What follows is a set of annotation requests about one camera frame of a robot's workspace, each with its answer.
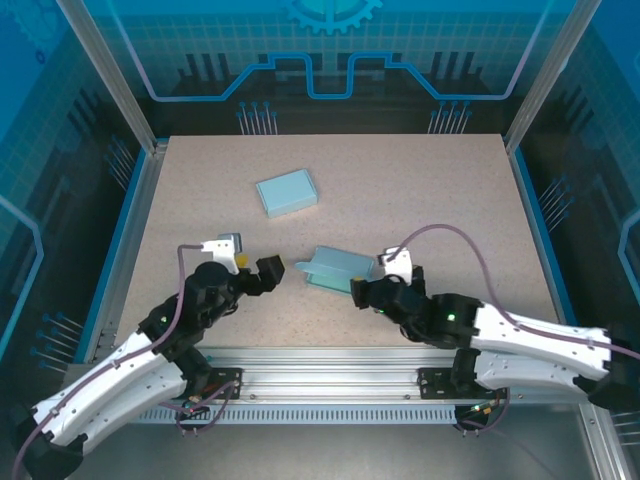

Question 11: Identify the light blue paper box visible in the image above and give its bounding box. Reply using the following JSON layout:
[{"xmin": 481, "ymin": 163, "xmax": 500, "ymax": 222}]
[
  {"xmin": 255, "ymin": 168, "xmax": 319, "ymax": 220},
  {"xmin": 293, "ymin": 244, "xmax": 377, "ymax": 295}
]

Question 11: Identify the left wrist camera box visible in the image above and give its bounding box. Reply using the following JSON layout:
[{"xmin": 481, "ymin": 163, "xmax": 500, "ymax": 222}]
[{"xmin": 199, "ymin": 232, "xmax": 245, "ymax": 275}]

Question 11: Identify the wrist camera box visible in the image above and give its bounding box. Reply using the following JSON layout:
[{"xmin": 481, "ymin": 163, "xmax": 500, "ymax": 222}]
[
  {"xmin": 377, "ymin": 247, "xmax": 416, "ymax": 286},
  {"xmin": 199, "ymin": 232, "xmax": 245, "ymax": 275}
]

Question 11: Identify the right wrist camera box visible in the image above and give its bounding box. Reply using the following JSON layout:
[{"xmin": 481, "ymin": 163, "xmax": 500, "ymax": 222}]
[{"xmin": 377, "ymin": 247, "xmax": 416, "ymax": 286}]

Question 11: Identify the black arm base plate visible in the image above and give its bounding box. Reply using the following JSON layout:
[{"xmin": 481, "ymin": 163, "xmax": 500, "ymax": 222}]
[
  {"xmin": 415, "ymin": 366, "xmax": 509, "ymax": 401},
  {"xmin": 199, "ymin": 367, "xmax": 245, "ymax": 401}
]

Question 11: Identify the aluminium frame beam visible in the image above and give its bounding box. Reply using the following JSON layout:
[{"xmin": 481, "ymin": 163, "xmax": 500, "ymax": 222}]
[{"xmin": 64, "ymin": 347, "xmax": 596, "ymax": 406}]

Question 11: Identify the slotted grey cable duct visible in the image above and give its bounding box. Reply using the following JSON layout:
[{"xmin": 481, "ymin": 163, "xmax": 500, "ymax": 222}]
[{"xmin": 134, "ymin": 405, "xmax": 459, "ymax": 426}]

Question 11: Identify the aluminium frame post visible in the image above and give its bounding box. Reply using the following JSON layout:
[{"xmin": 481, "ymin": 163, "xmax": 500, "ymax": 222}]
[
  {"xmin": 53, "ymin": 0, "xmax": 170, "ymax": 157},
  {"xmin": 503, "ymin": 0, "xmax": 605, "ymax": 155}
]

